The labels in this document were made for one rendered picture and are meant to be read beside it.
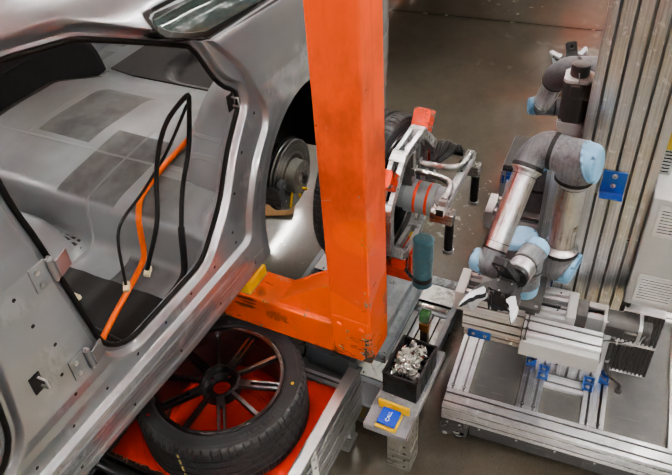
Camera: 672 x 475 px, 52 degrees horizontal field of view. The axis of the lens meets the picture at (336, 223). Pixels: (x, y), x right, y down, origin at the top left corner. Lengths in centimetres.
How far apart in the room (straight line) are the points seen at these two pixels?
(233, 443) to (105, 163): 127
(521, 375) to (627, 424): 44
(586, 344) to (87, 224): 196
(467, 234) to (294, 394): 177
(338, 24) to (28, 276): 100
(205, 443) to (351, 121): 125
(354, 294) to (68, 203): 125
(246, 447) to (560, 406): 128
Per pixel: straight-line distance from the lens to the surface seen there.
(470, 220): 410
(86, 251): 296
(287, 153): 294
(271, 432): 254
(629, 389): 313
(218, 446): 253
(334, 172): 209
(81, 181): 297
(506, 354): 313
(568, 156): 211
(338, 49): 187
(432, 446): 307
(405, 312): 331
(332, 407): 270
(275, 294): 271
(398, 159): 263
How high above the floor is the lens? 259
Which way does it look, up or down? 39 degrees down
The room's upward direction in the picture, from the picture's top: 4 degrees counter-clockwise
